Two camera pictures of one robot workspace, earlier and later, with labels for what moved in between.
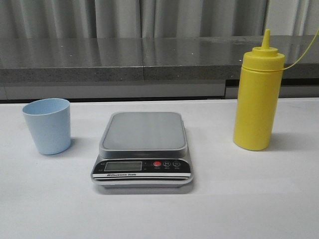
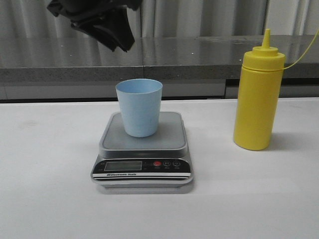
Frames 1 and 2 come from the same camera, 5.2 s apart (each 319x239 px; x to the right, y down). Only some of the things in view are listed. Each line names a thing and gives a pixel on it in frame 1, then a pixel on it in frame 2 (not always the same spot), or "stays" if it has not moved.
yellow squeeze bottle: (260, 85) stays
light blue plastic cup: (50, 120) → (140, 101)
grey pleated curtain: (158, 19) stays
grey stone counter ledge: (148, 67) stays
